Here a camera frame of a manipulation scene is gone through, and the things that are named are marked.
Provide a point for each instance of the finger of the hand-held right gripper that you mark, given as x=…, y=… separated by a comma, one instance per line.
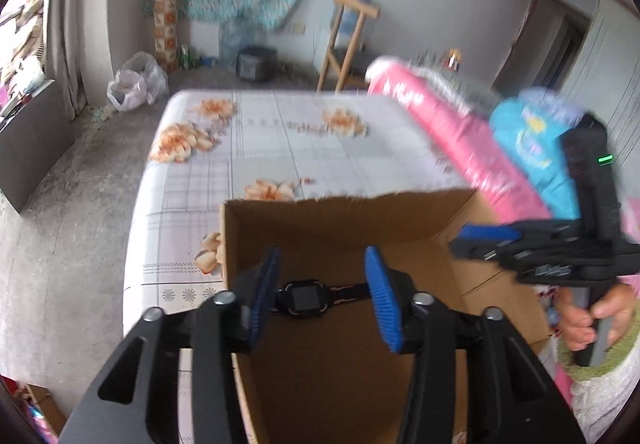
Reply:
x=492, y=233
x=490, y=251

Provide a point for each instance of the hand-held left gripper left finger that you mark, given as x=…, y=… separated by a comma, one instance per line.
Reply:
x=267, y=294

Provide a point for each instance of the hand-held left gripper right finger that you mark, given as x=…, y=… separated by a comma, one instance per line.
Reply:
x=381, y=299

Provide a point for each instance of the black smartwatch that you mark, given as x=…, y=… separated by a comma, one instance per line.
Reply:
x=302, y=298

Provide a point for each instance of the brown cardboard box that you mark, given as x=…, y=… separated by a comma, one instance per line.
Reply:
x=325, y=374

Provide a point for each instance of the person's right forearm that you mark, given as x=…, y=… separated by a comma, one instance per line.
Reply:
x=605, y=399

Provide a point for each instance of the person's right hand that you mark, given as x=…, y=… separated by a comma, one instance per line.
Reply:
x=575, y=329

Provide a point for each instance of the blue printed blanket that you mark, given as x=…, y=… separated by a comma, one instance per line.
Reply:
x=530, y=148

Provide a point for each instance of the pink floral quilt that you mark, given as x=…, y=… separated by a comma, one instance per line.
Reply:
x=450, y=123

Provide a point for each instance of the white wardrobe door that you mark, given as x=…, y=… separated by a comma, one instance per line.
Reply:
x=605, y=48

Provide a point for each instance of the floral white bed sheet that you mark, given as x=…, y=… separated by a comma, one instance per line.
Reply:
x=300, y=148

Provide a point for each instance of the black rice cooker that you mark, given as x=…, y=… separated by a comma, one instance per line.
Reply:
x=256, y=63

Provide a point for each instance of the white plastic bag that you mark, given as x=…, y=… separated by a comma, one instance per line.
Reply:
x=135, y=83

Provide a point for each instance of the green can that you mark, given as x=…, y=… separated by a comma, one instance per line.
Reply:
x=186, y=57

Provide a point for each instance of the wooden stool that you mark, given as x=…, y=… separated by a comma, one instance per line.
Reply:
x=340, y=23

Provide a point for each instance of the dark low cabinet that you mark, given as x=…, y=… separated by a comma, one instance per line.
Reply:
x=35, y=148

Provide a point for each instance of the tall patterned column box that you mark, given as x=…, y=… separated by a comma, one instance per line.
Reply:
x=167, y=18

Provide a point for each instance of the grey window curtain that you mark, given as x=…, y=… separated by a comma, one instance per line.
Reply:
x=75, y=23

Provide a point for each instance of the white wall socket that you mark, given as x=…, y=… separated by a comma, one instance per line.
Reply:
x=298, y=28

